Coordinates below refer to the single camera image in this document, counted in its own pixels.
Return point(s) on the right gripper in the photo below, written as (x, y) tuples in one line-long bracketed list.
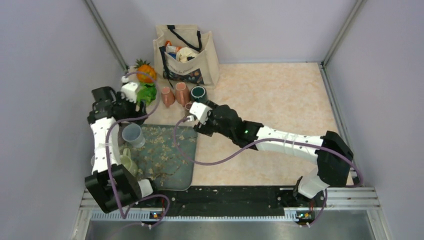
[(206, 128)]

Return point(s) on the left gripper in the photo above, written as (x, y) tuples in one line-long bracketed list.
[(142, 108)]

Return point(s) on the blue grey textured mug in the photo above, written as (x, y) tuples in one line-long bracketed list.
[(133, 135)]

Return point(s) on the light green mug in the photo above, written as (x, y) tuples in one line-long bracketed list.
[(128, 163)]

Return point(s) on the brown striped small mug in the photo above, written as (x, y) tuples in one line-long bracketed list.
[(187, 108)]

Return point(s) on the white printed text mug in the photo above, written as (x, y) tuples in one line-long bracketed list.
[(92, 160)]

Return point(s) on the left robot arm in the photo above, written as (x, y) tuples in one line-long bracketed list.
[(111, 184)]

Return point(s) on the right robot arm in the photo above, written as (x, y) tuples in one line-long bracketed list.
[(331, 155)]

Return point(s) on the dark green mug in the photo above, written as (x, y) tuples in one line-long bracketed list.
[(199, 94)]

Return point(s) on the pink mug right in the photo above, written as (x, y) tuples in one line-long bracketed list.
[(182, 94)]

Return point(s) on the pink mug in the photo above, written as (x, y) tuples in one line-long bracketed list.
[(182, 94), (167, 96)]

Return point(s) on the pink mug left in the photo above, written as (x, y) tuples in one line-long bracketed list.
[(167, 96)]

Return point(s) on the green toy lettuce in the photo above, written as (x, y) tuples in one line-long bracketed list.
[(147, 94)]

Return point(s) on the orange toy pineapple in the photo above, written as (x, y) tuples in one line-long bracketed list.
[(144, 66)]

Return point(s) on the canvas tote bag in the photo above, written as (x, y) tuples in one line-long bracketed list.
[(185, 54)]

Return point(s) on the teal floral tray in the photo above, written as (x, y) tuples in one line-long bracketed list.
[(160, 161)]

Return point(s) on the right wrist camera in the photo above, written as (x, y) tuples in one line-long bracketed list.
[(200, 112)]

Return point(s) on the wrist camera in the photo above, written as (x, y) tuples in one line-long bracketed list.
[(130, 89), (200, 112)]

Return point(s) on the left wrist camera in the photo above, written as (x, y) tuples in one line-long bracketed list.
[(130, 89)]

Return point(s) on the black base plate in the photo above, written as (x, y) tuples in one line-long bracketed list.
[(238, 201)]

